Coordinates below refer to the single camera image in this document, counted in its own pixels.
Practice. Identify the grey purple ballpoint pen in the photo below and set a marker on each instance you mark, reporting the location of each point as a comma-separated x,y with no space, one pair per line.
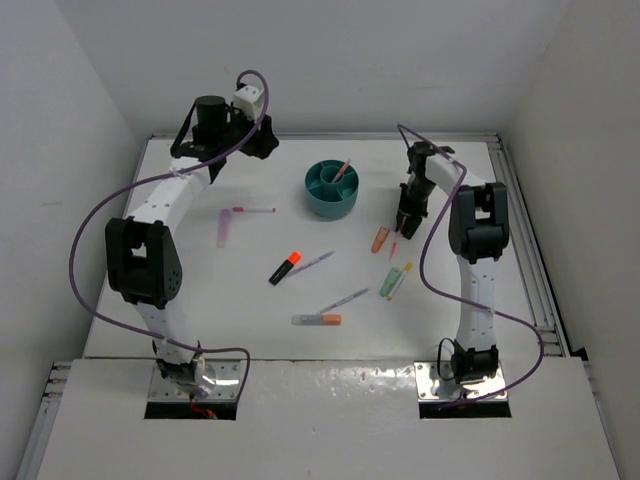
343,301

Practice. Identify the orange correction tape dispenser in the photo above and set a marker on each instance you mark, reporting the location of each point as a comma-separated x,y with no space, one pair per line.
379,239

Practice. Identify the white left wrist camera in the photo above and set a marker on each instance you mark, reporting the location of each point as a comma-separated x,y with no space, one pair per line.
249,100

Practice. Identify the clear orange lead case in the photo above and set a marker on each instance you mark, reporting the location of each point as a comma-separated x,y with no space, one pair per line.
316,320

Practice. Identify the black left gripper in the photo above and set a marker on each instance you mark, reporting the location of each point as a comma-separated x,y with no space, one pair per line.
261,141

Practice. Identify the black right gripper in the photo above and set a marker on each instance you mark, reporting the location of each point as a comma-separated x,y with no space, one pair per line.
414,214

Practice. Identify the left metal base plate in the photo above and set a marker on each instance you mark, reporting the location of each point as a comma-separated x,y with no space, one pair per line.
215,381

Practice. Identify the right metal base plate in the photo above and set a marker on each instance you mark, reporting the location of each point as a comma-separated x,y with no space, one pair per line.
434,385

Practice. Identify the teal round desk organizer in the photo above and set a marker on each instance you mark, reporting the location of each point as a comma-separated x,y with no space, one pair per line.
328,199

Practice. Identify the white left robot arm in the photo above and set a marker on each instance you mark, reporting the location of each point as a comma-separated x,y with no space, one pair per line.
143,264

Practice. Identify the pink-capped white pen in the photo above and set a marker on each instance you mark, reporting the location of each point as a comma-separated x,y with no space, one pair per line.
243,209

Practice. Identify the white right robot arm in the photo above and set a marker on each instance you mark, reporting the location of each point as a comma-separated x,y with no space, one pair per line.
478,234

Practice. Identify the metal base plate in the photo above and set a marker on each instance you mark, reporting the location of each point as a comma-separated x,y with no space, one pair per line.
215,381
434,385

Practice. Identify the black orange-capped highlighter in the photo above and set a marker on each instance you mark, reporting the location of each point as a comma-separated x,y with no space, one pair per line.
287,265

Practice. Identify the aluminium table edge rail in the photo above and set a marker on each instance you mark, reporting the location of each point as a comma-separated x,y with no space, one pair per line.
539,292

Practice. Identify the yellow-capped white marker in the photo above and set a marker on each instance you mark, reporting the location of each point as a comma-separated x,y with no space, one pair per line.
398,283

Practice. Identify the green correction tape dispenser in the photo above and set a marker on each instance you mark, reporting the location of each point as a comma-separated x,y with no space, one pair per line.
390,280

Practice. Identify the pink double-ended marker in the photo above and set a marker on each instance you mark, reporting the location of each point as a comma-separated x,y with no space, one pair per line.
394,244

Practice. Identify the purple correction tape dispenser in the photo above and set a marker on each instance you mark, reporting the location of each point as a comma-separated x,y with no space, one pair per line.
223,227

